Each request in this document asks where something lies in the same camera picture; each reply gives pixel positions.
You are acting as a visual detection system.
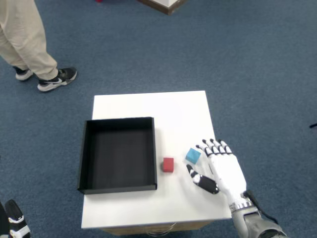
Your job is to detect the blue cube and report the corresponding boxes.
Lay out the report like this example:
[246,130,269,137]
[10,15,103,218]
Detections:
[185,148,202,165]

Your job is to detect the white table with wooden base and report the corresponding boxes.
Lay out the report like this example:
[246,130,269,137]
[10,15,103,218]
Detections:
[80,90,233,235]

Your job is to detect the beige trousers of person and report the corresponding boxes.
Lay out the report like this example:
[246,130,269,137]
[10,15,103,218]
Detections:
[0,0,59,80]

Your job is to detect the white board with wooden edge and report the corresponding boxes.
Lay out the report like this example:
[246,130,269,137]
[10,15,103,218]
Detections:
[137,0,186,16]

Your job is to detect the black open cardboard box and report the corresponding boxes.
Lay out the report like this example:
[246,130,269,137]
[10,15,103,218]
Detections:
[77,117,159,195]

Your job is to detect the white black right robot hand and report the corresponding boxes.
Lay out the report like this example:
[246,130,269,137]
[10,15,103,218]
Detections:
[186,138,254,212]

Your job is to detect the black white sneaker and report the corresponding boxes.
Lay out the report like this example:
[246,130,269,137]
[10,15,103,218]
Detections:
[12,66,34,81]
[37,66,78,93]

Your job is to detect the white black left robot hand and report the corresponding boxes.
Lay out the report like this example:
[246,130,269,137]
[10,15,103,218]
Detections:
[0,199,32,238]

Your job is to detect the red cube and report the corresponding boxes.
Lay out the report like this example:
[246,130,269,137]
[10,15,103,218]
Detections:
[162,157,175,173]

